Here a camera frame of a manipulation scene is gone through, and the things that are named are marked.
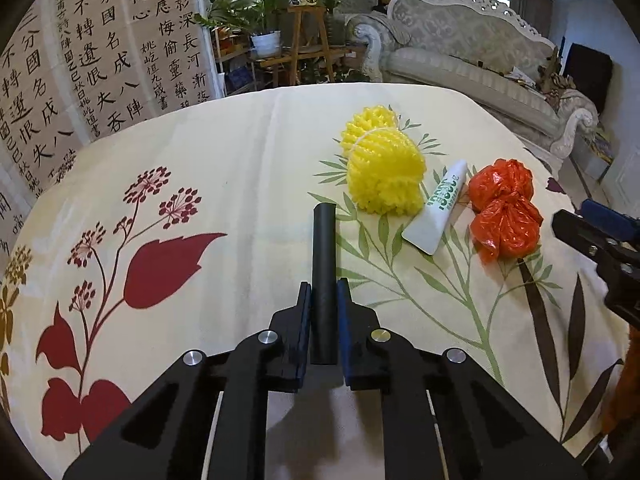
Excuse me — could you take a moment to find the tiger print blanket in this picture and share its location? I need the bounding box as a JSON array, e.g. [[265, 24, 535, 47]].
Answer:
[[537, 47, 576, 106]]

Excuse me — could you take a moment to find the ornate cream sofa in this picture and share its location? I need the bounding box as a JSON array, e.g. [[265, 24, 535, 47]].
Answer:
[[345, 0, 601, 161]]

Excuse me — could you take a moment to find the white door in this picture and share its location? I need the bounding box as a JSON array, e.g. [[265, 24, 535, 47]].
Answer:
[[600, 100, 640, 211]]

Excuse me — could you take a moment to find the potted plant in white pot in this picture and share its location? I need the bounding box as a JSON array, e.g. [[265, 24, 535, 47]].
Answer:
[[195, 0, 283, 58]]

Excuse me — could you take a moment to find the floral printed sheet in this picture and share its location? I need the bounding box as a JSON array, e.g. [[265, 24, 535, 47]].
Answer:
[[0, 82, 631, 480]]

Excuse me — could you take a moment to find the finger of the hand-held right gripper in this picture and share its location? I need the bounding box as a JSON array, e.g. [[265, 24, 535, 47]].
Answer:
[[580, 199, 640, 243], [551, 210, 640, 281]]

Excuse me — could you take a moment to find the calligraphy wall hanging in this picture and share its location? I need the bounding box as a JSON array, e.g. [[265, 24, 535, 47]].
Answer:
[[0, 0, 221, 261]]

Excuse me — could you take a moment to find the grey storage box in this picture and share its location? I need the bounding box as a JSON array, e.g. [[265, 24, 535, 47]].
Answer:
[[585, 127, 616, 166]]

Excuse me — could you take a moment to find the dark television screen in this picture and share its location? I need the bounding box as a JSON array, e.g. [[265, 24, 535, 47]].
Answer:
[[567, 43, 613, 101]]

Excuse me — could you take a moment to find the wooden plant shelf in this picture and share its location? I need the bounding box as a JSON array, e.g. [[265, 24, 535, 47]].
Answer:
[[215, 42, 368, 91]]

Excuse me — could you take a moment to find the wooden stand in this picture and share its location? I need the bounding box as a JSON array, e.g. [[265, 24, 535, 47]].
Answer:
[[285, 5, 333, 85]]

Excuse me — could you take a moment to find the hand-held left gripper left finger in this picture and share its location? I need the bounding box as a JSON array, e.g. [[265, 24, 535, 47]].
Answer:
[[62, 281, 313, 480]]

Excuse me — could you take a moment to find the orange plastic bag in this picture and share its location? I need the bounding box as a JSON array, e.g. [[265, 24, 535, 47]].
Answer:
[[467, 158, 544, 265]]

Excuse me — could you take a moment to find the orange fuzzy clothing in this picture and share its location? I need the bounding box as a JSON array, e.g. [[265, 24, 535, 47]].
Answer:
[[597, 325, 640, 436]]

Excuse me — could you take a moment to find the yellow foam fruit net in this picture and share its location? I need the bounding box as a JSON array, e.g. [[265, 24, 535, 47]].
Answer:
[[340, 105, 427, 217]]

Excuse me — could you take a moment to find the black plastic tube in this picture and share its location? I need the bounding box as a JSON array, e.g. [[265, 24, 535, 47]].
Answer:
[[311, 203, 340, 365]]

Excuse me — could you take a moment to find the white squeeze tube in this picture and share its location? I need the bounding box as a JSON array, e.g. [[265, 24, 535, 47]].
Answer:
[[402, 160, 468, 256]]

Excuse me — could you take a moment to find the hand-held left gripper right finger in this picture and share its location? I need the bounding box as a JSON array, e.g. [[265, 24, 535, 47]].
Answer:
[[336, 277, 588, 480]]

